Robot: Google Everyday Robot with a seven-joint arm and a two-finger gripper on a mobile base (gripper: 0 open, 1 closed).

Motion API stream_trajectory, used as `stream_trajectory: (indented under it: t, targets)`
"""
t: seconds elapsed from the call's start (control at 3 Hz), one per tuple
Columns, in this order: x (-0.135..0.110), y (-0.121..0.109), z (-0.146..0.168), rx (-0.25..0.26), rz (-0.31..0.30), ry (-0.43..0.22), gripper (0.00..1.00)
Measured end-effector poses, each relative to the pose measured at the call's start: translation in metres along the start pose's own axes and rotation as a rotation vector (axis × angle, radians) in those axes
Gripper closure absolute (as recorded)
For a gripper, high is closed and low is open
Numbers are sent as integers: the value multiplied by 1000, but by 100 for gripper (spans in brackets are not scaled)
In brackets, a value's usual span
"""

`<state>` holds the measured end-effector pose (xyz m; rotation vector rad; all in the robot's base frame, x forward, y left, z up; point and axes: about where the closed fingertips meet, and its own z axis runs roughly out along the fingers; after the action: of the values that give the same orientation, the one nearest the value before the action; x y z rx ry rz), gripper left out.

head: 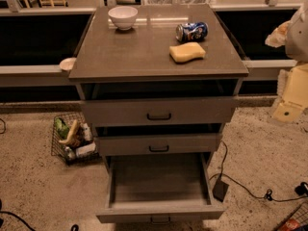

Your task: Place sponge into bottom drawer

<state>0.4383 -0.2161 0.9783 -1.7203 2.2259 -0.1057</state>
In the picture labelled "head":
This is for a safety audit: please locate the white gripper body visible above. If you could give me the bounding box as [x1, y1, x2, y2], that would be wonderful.
[277, 64, 308, 109]

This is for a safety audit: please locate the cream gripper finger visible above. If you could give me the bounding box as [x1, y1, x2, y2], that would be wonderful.
[271, 102, 303, 123]

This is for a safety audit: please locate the yellow sponge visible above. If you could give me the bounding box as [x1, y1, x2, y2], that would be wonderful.
[169, 42, 206, 63]

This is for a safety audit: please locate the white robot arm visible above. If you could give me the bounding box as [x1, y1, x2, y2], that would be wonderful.
[265, 2, 308, 122]

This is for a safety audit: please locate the grey middle drawer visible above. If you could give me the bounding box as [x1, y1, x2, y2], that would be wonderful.
[95, 123, 222, 156]

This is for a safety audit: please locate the grey drawer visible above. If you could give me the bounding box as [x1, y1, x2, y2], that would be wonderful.
[97, 153, 224, 224]
[80, 79, 240, 127]
[95, 123, 222, 156]

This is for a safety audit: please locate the grey top drawer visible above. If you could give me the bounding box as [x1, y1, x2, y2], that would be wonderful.
[80, 79, 240, 127]

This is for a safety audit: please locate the grey drawer cabinet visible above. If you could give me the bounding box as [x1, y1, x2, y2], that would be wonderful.
[68, 3, 250, 171]

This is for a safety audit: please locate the grey bottom drawer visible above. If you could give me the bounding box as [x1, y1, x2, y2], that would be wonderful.
[97, 153, 224, 224]

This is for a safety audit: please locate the black power adapter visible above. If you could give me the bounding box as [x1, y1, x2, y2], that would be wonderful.
[213, 177, 229, 202]

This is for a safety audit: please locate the red can in basket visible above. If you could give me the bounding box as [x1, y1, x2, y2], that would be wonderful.
[277, 218, 300, 231]

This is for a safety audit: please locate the blue crushed soda can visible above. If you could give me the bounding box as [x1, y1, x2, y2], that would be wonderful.
[176, 22, 208, 42]

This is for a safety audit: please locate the white ceramic bowl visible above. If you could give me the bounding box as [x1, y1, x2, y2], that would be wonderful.
[108, 6, 138, 30]

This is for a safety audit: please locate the white small bottle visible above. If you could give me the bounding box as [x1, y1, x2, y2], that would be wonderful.
[82, 123, 92, 141]

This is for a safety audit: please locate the white packet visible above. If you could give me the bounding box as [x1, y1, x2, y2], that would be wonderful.
[75, 142, 96, 158]

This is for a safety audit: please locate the yellow banana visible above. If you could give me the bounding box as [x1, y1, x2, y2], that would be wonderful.
[60, 119, 80, 146]

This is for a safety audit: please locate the green snack bag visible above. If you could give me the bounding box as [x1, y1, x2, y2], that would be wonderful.
[54, 117, 69, 140]

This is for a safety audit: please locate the black floor cable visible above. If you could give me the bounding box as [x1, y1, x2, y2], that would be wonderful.
[209, 140, 308, 203]

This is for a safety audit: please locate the wire basket at right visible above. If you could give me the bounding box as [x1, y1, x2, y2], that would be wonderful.
[274, 201, 308, 231]

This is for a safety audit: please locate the black wire basket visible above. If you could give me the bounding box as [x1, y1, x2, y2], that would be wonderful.
[51, 113, 100, 165]

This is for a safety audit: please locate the black cable at left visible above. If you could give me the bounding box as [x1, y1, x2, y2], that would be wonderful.
[0, 198, 37, 231]

